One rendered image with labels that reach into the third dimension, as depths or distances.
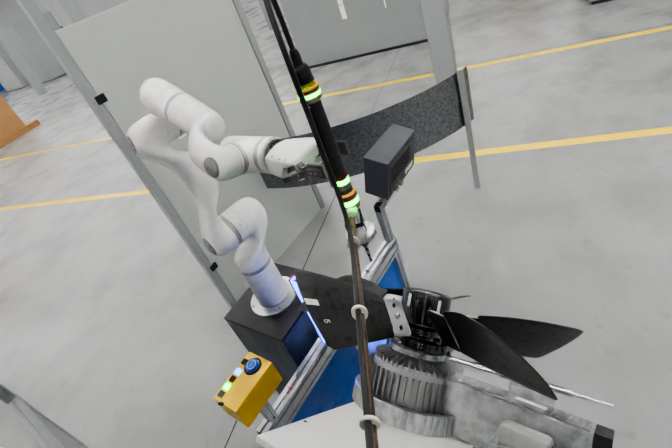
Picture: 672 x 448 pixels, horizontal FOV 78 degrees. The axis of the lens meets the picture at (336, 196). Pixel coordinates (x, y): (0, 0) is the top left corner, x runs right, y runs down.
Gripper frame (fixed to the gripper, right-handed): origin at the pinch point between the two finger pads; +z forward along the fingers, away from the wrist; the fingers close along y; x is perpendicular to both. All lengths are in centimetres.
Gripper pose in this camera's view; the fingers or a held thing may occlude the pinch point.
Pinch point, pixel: (331, 159)
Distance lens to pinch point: 83.7
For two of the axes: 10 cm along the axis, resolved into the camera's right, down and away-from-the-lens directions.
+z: 7.9, 1.0, -6.0
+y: -5.3, 6.1, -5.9
